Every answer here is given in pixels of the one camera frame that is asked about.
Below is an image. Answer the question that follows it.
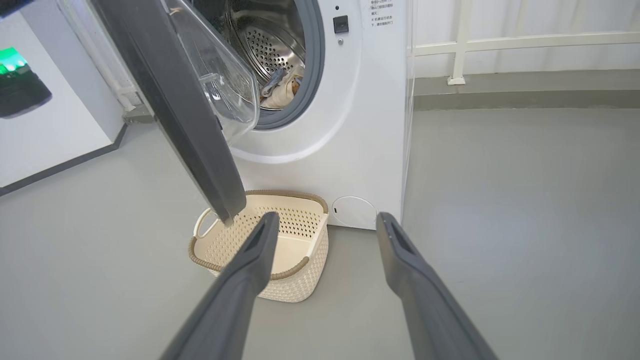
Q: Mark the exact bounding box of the perforated steel drum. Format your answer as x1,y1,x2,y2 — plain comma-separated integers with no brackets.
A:
225,0,307,111

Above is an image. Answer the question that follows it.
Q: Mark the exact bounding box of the white partition panel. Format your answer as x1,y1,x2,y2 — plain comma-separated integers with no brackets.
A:
0,0,128,197

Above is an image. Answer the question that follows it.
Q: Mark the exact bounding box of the white metal railing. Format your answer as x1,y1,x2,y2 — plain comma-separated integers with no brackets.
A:
414,0,640,86

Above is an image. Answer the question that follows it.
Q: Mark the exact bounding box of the small printed text label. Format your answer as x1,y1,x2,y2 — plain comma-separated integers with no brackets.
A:
370,0,395,27

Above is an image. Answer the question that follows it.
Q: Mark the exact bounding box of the cream garment with black scribbles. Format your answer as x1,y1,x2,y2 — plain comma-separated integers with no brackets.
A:
260,74,302,111

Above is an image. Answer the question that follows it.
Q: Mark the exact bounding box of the cream perforated laundry basket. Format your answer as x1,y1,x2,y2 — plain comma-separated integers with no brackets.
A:
188,190,330,303

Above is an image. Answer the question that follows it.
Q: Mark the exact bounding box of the round white filter cover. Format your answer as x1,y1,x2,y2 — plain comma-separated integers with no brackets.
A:
332,196,377,229

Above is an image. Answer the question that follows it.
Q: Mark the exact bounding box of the black glass washing machine door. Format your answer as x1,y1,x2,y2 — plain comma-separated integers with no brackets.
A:
90,0,261,226

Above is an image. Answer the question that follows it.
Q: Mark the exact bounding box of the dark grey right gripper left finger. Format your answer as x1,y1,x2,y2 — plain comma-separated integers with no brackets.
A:
160,211,281,360

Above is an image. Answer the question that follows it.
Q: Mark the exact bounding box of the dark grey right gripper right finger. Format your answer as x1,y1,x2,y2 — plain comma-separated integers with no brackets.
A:
376,212,498,360

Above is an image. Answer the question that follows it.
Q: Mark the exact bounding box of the white washing machine body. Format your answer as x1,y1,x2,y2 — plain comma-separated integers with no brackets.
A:
165,0,416,231

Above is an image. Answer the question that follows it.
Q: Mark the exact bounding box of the white wall pipe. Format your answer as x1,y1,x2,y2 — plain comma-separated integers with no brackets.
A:
57,0,146,115

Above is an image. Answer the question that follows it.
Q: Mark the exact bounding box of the grey rubber door gasket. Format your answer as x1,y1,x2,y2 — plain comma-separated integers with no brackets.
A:
252,0,326,131

